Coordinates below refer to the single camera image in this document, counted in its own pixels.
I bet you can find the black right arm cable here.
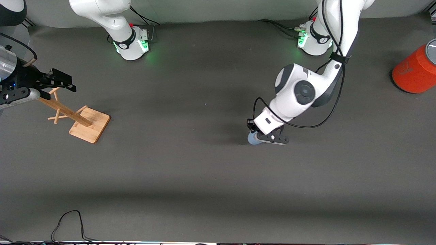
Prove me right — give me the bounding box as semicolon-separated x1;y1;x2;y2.
0;32;37;62

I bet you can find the light blue cup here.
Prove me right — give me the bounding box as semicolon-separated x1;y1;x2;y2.
248;131;265;146

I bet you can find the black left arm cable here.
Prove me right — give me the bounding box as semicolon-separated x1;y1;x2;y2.
252;0;351;129

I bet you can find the thin black wall cable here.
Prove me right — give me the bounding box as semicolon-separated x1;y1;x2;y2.
129;3;161;26

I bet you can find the orange canister with grey lid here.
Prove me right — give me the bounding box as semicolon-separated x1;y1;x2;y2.
391;38;436;94

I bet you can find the black cable strap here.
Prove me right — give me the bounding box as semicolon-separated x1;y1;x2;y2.
329;51;350;65

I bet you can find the wooden cup rack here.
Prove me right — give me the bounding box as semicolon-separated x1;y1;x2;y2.
37;87;111;144

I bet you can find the black looped table cable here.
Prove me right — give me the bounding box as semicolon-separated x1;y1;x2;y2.
51;210;103;244

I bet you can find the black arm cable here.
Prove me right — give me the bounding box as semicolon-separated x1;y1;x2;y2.
0;32;37;62
252;0;351;129

